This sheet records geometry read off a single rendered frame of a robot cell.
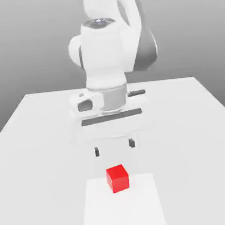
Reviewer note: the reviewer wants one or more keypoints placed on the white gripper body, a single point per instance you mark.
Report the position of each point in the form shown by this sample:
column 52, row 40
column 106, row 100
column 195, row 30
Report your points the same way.
column 112, row 128

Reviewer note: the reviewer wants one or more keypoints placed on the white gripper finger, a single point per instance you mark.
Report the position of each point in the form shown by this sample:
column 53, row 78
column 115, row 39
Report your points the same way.
column 131, row 143
column 96, row 151

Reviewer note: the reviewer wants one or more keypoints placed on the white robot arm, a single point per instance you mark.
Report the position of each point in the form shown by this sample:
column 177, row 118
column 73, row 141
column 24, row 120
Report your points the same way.
column 102, row 53

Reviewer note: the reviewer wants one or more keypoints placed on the small red cube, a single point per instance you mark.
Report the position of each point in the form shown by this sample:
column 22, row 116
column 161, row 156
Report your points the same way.
column 118, row 179

